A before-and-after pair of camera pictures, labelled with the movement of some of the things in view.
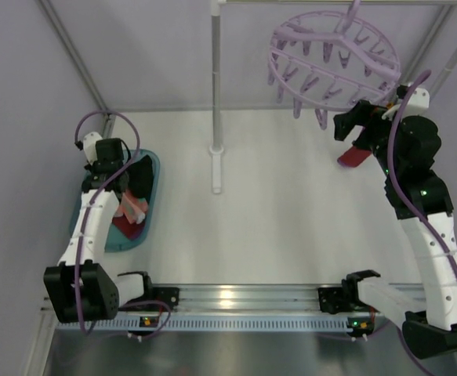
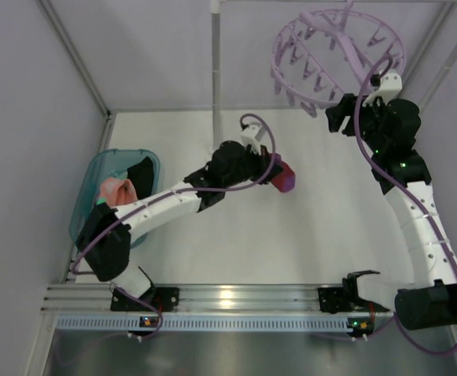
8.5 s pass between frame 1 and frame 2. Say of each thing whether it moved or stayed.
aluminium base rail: stayed
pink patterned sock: moved
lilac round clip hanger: moved
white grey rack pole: stayed
